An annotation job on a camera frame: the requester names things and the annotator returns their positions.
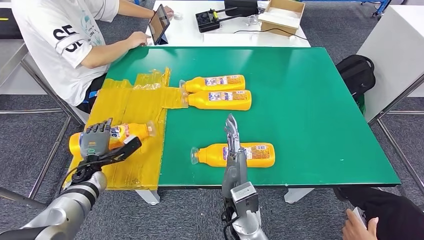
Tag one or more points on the small clear lid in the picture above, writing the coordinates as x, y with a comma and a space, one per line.
178, 15

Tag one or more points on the black device with antennas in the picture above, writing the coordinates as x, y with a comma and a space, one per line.
207, 20

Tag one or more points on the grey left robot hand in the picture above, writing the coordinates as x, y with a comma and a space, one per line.
94, 139

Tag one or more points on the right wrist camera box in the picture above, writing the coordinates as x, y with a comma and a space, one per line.
245, 197

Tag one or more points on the metal cabinet frame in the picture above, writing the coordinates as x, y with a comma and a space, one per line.
407, 113

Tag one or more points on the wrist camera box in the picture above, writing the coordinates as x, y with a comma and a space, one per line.
245, 197
129, 149

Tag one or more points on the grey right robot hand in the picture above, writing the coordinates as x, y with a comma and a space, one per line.
236, 172

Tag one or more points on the person's left forearm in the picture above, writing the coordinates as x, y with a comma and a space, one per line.
137, 9

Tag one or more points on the black tablet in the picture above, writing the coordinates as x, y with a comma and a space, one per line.
159, 24

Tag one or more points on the yellow taped cardboard mat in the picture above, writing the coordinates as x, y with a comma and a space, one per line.
139, 109

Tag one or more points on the white table foot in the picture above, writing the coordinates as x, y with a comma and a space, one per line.
296, 195
149, 197

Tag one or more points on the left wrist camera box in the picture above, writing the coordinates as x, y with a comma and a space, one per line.
129, 149

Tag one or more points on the person's right forearm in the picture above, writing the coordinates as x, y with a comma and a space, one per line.
102, 54

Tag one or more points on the open cardboard box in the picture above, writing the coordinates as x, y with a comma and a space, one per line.
281, 20

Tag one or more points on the black bag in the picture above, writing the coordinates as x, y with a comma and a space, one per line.
242, 7

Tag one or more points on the clear plastic wrap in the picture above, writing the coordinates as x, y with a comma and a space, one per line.
251, 19

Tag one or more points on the person's hand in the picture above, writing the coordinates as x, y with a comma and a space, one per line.
359, 230

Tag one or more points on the metal bench frame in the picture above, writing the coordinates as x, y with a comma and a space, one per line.
16, 197

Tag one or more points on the blue trolley frame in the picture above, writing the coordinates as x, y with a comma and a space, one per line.
377, 5

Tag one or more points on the white table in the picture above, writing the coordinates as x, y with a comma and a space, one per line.
185, 33

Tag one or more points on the person's right hand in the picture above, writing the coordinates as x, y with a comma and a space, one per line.
139, 39

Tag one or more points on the orange detergent bottle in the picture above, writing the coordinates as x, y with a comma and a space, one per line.
195, 84
132, 130
212, 155
202, 101

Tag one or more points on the white phone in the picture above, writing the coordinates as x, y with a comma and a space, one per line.
361, 213

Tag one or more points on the black backpack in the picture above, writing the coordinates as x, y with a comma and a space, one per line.
355, 74

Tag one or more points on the person's left hand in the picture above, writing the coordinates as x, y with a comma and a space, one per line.
169, 12

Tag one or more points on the person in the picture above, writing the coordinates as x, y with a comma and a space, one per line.
49, 33
394, 212

